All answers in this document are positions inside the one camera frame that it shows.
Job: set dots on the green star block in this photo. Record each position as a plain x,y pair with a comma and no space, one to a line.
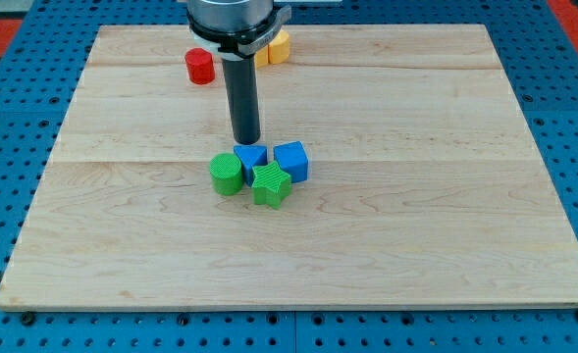
271,185

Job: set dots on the blue cube block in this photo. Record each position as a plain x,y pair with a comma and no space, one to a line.
293,159

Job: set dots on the blue triangle block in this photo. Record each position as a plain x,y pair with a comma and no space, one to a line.
251,156

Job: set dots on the green cylinder block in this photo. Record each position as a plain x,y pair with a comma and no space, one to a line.
226,174

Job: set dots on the black cylindrical pointer tool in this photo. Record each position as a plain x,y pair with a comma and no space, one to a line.
240,81

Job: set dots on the yellow block left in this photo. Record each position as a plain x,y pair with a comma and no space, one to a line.
261,58

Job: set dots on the yellow block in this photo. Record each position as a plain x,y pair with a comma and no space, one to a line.
279,48
261,58

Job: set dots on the yellow block right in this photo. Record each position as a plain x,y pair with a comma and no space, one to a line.
279,48

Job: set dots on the wooden board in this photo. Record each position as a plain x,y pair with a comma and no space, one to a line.
425,189

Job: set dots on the red cylinder block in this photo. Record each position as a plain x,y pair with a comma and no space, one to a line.
200,66

